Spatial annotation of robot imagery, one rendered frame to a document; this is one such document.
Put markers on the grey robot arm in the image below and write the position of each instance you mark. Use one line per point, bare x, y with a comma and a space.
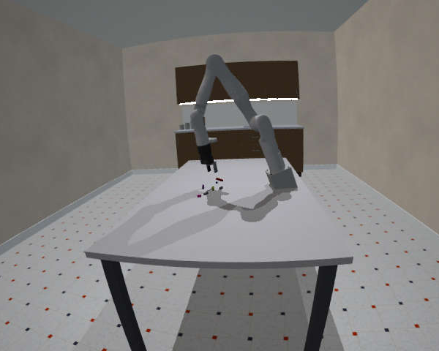
215, 66

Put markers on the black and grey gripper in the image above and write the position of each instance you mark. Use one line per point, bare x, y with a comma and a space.
204, 149

